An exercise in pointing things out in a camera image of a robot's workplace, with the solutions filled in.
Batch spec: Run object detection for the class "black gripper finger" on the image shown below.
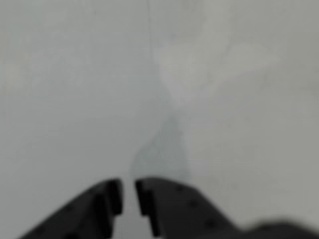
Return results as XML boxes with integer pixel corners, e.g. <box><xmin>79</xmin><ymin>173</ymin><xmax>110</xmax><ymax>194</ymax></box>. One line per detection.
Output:
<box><xmin>16</xmin><ymin>178</ymin><xmax>124</xmax><ymax>239</ymax></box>
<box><xmin>135</xmin><ymin>176</ymin><xmax>245</xmax><ymax>239</ymax></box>

